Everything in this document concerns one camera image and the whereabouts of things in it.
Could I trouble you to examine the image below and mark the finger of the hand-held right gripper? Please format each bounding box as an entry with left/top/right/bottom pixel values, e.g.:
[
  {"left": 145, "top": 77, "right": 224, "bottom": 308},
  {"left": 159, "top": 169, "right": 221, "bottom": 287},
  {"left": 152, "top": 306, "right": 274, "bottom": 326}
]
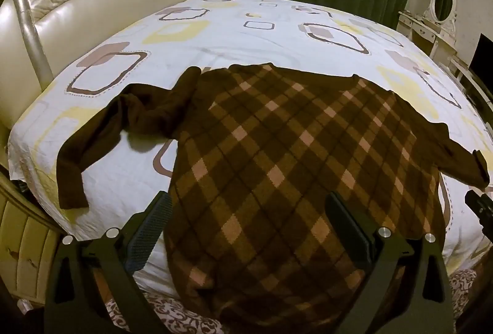
[{"left": 464, "top": 189, "right": 493, "bottom": 239}]

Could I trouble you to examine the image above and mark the cream bedside cabinet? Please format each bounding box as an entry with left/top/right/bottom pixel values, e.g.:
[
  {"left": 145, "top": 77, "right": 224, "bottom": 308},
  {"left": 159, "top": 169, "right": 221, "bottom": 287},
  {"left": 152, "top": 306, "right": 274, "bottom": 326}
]
[{"left": 0, "top": 180, "right": 64, "bottom": 306}]

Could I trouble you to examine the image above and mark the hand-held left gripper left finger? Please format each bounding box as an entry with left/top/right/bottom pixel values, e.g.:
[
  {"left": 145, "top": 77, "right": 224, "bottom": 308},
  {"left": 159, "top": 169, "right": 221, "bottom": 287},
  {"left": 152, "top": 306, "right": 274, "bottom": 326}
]
[{"left": 44, "top": 191, "right": 173, "bottom": 334}]

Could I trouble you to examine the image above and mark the white low cabinet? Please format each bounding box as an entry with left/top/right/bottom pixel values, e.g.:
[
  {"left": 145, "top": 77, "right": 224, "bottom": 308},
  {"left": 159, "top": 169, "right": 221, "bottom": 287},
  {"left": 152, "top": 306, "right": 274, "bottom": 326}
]
[{"left": 449, "top": 56, "right": 493, "bottom": 115}]

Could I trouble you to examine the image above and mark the cream tufted leather headboard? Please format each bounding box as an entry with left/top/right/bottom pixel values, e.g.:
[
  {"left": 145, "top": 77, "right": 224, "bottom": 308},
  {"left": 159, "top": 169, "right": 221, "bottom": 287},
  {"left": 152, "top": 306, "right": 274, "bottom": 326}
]
[{"left": 0, "top": 0, "right": 203, "bottom": 134}]

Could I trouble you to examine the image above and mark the white oval vanity mirror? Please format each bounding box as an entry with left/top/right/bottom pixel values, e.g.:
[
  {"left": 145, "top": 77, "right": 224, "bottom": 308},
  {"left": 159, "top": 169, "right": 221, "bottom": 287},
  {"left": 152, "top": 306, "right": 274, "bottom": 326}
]
[{"left": 423, "top": 0, "right": 458, "bottom": 25}]

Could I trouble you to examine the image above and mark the black monitor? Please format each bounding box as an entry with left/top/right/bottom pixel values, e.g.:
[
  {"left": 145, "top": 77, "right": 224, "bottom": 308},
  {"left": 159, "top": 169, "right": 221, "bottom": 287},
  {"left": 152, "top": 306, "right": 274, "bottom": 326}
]
[{"left": 467, "top": 33, "right": 493, "bottom": 88}]

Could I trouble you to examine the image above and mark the white dressing table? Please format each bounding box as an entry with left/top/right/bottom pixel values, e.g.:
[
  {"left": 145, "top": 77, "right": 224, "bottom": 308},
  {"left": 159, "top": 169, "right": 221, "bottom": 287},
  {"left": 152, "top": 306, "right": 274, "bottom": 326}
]
[{"left": 397, "top": 10, "right": 459, "bottom": 61}]

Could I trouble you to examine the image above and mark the brown argyle sweater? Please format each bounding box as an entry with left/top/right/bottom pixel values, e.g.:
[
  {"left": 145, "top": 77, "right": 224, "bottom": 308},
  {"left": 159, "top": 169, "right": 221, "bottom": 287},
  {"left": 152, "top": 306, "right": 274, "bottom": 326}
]
[{"left": 56, "top": 63, "right": 491, "bottom": 334}]

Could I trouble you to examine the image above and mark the person's patterned clothing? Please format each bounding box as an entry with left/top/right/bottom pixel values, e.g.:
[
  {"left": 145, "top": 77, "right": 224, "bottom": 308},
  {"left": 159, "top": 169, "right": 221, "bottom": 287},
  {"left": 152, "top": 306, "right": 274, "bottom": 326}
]
[{"left": 103, "top": 268, "right": 479, "bottom": 334}]

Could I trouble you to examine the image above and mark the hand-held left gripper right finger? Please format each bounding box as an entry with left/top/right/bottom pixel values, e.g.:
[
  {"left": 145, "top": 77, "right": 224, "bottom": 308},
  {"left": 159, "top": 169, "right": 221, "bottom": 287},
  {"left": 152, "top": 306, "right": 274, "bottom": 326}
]
[{"left": 325, "top": 191, "right": 457, "bottom": 334}]

